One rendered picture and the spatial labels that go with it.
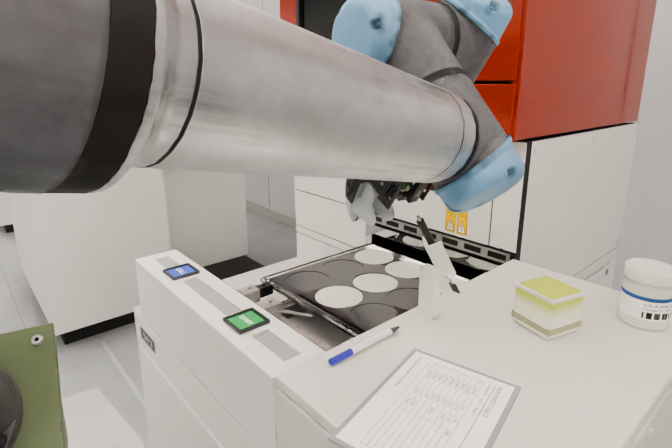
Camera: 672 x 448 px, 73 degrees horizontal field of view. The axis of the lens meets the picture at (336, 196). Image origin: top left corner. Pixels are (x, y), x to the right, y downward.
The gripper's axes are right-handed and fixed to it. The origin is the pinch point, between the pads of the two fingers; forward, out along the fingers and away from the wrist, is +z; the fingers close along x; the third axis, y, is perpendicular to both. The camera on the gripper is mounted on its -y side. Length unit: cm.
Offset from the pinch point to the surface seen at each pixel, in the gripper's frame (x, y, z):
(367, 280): 20.5, -2.7, 31.6
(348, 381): -11.5, 20.0, 8.4
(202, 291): -15.4, -11.8, 30.0
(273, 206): 175, -219, 267
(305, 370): -14.6, 15.4, 11.3
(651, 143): 192, -11, 20
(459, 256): 42.1, 3.2, 24.2
